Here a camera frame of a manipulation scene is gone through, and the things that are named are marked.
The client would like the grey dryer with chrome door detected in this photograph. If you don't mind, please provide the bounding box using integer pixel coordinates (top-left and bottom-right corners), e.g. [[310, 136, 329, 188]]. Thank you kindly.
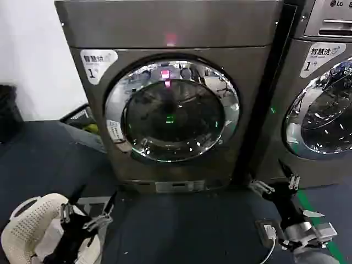
[[255, 38, 352, 190]]

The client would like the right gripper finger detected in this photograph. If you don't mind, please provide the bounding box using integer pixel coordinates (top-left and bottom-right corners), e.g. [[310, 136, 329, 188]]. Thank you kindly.
[[278, 158, 301, 193], [249, 179, 276, 195]]

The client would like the grey floor outlet box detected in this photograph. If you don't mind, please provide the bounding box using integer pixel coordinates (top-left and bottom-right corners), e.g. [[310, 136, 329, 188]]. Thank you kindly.
[[255, 218, 282, 247]]

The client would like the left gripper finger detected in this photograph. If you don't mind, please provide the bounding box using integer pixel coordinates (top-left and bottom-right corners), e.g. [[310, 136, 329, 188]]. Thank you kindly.
[[60, 184, 85, 223], [85, 191, 117, 229]]

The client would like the white perforated laundry basket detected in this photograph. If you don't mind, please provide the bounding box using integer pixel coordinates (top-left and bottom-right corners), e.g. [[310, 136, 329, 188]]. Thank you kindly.
[[1, 192, 101, 264]]

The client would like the small white instruction sticker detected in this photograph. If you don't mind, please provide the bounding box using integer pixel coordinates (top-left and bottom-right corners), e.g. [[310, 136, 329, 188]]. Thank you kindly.
[[106, 119, 123, 142]]

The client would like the grey front-loading dryer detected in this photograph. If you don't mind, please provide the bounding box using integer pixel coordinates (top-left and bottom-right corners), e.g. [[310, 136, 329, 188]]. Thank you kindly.
[[54, 0, 285, 195]]

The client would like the grey stacked dryer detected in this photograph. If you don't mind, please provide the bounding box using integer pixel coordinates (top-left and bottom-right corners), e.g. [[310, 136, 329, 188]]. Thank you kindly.
[[291, 0, 352, 42]]

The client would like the white plug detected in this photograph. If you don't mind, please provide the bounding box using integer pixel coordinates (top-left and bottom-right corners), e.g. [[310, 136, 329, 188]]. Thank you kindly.
[[263, 224, 276, 239]]

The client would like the green floor tape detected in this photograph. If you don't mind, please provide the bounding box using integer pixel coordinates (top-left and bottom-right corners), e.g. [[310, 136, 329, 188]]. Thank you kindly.
[[295, 189, 350, 264]]

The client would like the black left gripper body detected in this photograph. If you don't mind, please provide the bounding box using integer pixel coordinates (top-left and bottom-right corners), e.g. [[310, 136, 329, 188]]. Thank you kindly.
[[43, 216, 93, 264]]

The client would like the white cable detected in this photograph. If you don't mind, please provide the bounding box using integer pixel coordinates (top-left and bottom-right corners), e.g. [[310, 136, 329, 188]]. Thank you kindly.
[[255, 235, 277, 264]]

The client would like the chrome-rimmed glass dryer door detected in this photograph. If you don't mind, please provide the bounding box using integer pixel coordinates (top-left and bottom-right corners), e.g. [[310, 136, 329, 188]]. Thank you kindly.
[[284, 56, 352, 160]]

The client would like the round glass dryer door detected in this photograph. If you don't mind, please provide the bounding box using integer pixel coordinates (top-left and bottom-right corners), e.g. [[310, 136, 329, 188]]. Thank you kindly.
[[103, 53, 240, 165]]

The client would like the white number sticker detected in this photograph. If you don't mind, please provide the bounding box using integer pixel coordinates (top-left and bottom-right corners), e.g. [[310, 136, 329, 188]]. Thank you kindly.
[[80, 49, 119, 85], [301, 43, 342, 79]]

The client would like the black bin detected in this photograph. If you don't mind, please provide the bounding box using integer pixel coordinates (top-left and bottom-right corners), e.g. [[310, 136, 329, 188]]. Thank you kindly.
[[0, 84, 24, 144]]

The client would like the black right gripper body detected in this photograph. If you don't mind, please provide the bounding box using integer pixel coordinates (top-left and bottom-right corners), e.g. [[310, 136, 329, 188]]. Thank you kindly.
[[262, 184, 309, 229]]

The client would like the black plastic crate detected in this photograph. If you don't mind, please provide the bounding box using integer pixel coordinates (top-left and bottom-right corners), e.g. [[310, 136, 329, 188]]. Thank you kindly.
[[59, 103, 100, 136]]

